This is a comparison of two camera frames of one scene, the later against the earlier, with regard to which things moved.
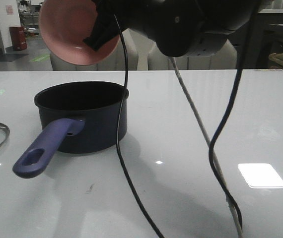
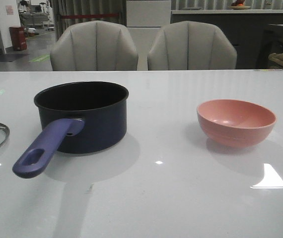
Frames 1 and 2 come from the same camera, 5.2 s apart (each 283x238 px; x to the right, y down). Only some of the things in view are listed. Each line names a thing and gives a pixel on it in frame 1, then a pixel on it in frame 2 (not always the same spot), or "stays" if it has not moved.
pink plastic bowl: [65, 24] → [235, 123]
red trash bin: [18, 37] stays
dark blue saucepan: [75, 117] stays
